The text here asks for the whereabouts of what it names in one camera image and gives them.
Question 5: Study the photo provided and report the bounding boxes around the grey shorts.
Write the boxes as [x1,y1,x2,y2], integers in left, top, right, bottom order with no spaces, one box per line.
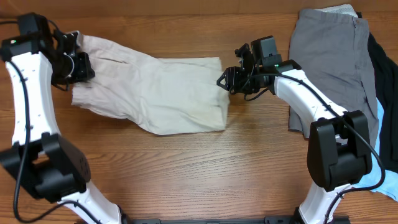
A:
[289,9,379,146]

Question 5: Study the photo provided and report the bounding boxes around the white speckled garment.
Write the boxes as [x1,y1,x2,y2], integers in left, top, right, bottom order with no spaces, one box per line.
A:
[317,4,358,17]

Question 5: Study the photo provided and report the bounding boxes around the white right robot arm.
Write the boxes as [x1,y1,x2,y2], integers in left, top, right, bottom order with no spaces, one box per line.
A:
[216,36,372,223]

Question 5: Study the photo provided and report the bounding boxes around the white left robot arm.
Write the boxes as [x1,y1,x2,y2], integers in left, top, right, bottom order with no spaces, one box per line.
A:
[1,13,130,223]

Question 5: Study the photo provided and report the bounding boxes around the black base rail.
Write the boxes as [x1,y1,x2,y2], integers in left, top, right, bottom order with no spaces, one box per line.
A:
[124,215,351,224]

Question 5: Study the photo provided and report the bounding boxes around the beige khaki shorts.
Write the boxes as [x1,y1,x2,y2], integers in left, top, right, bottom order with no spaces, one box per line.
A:
[72,34,229,135]

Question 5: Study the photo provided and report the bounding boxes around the black garment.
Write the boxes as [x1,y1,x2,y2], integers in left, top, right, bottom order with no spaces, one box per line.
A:
[356,11,398,174]

